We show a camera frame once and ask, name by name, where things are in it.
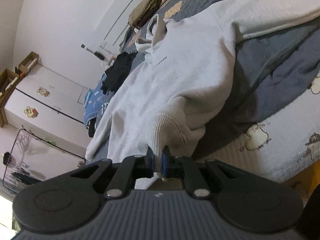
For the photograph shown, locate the hanging dark clothes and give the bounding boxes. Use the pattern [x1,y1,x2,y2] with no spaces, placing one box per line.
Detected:
[5,170,43,193]

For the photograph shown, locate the black clothes rack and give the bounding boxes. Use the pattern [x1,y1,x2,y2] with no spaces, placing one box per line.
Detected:
[0,127,87,195]

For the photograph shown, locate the white printed mattress cover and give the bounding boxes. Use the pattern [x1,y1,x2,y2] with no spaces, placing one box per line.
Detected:
[192,65,320,188]

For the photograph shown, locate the white wardrobe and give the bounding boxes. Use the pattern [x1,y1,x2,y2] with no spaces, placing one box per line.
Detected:
[4,65,90,124]

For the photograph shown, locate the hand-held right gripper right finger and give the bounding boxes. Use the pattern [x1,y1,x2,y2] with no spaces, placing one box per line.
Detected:
[162,147,253,200]

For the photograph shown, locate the grey quilted bedspread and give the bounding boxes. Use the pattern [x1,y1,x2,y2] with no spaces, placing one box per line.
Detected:
[120,0,320,155]

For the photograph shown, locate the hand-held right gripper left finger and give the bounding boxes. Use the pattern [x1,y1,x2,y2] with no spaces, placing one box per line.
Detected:
[66,146,154,200]

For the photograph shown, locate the light grey hoodie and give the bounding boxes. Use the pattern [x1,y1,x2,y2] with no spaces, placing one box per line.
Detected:
[85,0,320,180]

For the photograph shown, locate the black clothes pile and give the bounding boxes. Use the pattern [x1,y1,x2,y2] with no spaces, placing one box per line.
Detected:
[100,51,138,95]

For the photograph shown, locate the row of pink hangers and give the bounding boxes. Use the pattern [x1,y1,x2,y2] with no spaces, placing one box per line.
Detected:
[16,131,34,153]

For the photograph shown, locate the white headboard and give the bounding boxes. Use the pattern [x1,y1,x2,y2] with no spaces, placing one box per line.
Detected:
[95,0,165,50]

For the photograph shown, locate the mouse sticker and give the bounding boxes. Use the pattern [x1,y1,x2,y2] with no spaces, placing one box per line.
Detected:
[36,86,51,97]
[24,106,38,118]

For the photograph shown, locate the stack of khaki folded clothes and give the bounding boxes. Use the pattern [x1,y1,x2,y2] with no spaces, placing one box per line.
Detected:
[129,0,175,29]

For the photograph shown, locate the blue patterned pillow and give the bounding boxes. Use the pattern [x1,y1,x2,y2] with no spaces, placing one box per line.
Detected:
[82,75,118,130]

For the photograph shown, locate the cardboard box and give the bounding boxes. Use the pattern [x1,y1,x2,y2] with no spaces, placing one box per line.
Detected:
[0,69,22,105]
[0,106,8,128]
[15,52,42,77]

